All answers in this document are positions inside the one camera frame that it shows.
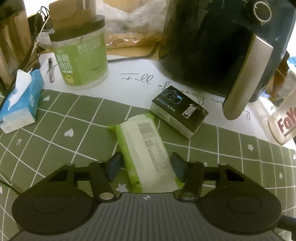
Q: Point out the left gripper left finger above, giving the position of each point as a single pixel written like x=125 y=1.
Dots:
x=111 y=167

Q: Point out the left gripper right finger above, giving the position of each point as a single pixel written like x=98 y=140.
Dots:
x=185 y=171

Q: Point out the green wet wipes pack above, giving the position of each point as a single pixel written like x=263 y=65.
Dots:
x=146 y=158

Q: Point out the green grid tablecloth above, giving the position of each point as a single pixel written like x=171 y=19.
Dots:
x=74 y=129

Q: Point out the black card box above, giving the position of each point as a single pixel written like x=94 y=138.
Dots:
x=179 y=111

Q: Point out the blue tissue pack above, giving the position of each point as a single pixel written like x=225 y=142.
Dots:
x=20 y=107

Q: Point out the black pen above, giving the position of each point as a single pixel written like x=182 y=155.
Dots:
x=50 y=70

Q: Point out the grey lid shaker bottle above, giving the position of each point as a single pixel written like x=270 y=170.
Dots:
x=282 y=122

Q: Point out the green label plastic jar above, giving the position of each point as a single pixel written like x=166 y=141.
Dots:
x=78 y=42

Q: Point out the black air fryer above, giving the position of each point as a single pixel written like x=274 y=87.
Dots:
x=228 y=48

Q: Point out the black electric kettle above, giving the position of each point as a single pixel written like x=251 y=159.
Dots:
x=16 y=41

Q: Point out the clear plastic bag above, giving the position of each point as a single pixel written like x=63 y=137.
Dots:
x=133 y=23

